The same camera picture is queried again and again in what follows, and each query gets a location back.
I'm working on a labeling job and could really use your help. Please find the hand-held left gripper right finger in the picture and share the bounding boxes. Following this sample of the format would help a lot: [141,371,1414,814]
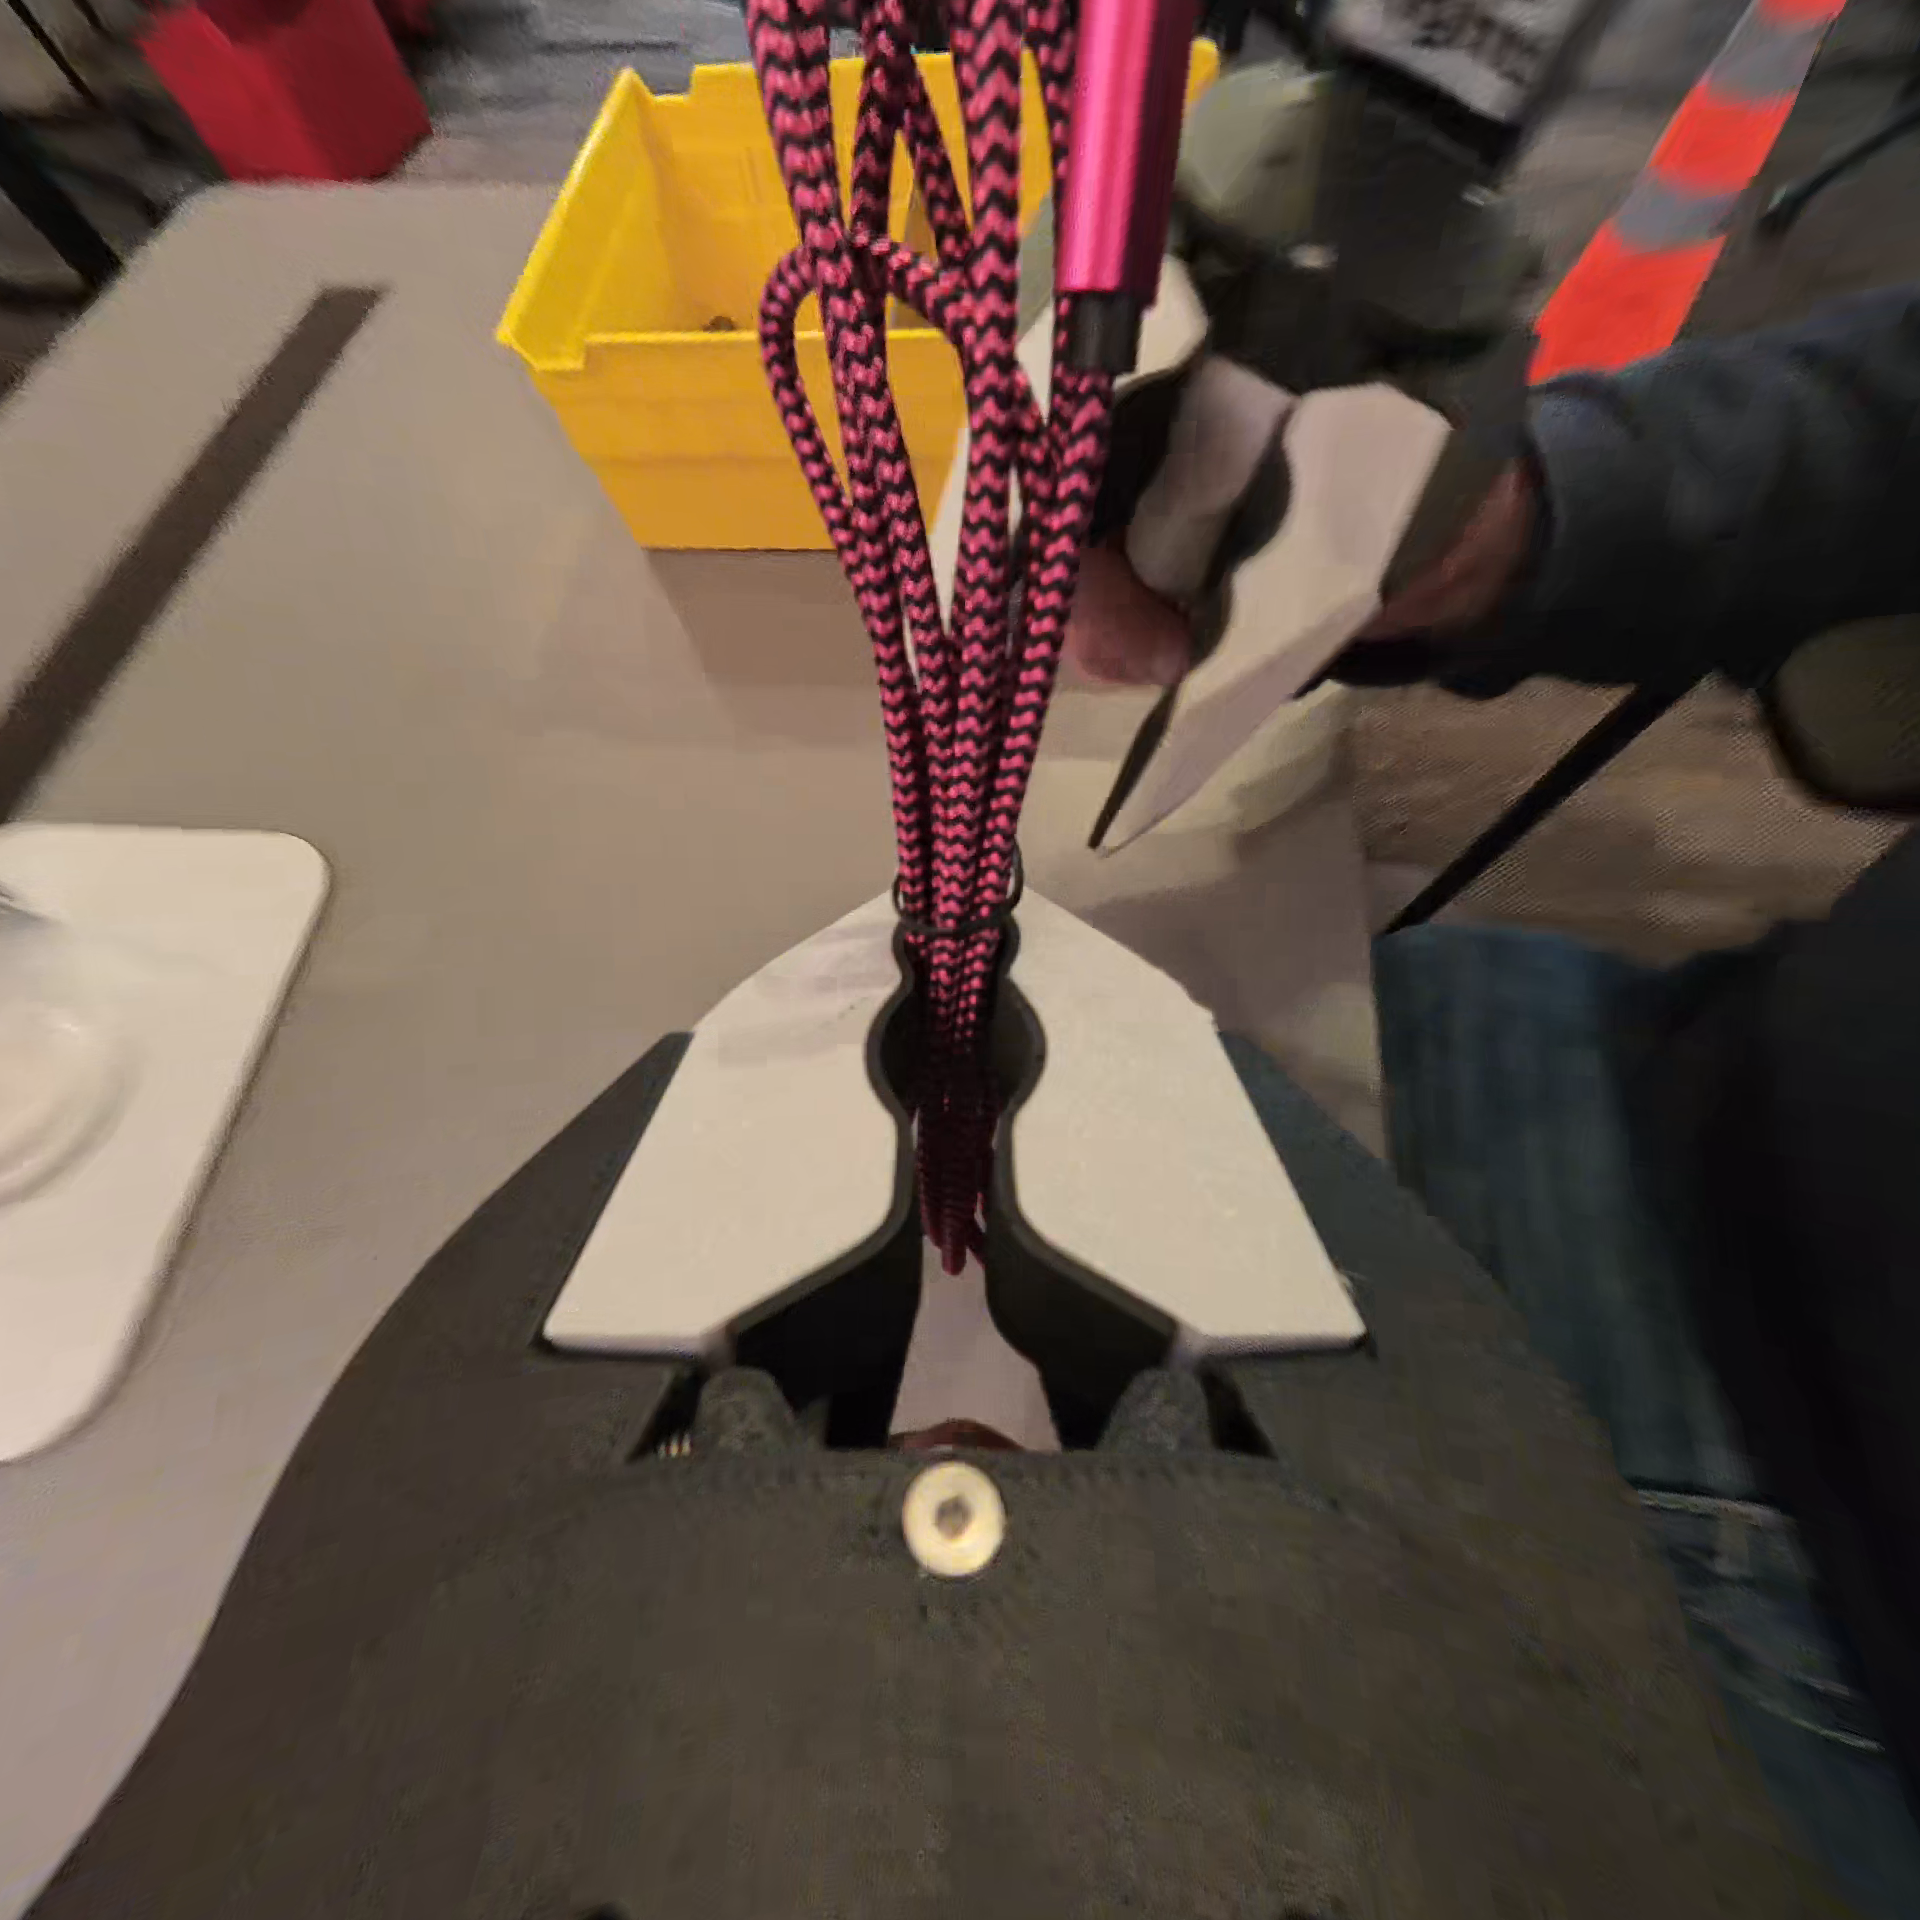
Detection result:
[991,894,1374,1374]

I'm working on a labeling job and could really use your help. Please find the yellow plastic bin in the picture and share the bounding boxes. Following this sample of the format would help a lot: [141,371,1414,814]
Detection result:
[497,36,1228,558]

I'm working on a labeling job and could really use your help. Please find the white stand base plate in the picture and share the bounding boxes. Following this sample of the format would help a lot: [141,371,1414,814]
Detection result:
[0,824,333,1463]

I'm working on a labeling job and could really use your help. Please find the red braided usb cable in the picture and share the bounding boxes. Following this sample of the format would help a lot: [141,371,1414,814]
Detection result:
[744,0,1202,1261]

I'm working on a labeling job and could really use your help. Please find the person's right forearm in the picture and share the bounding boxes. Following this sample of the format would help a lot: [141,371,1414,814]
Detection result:
[1435,286,1920,701]

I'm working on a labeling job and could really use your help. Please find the red plastic tub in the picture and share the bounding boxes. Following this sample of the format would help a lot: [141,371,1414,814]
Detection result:
[146,0,430,180]

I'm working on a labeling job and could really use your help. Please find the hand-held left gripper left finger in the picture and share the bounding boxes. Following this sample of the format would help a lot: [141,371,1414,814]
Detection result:
[543,894,916,1367]

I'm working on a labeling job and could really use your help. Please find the orange cone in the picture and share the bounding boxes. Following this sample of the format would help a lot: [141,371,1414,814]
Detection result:
[1532,0,1850,387]

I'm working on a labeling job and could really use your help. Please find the black floor stand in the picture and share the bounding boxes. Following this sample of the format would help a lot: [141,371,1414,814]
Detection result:
[1380,684,1699,934]

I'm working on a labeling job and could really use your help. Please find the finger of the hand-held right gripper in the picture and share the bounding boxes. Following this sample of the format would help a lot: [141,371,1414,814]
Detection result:
[1023,257,1298,606]
[1087,383,1460,859]

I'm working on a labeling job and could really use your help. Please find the person's legs in jeans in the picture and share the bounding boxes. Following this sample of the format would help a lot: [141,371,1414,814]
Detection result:
[1380,926,1920,1876]

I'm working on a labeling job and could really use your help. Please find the black chair armrest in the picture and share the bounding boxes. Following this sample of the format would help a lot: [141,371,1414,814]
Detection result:
[1758,614,1920,811]

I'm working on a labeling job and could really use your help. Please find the person's right hand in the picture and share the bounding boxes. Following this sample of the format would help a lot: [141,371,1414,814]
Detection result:
[1066,452,1549,698]

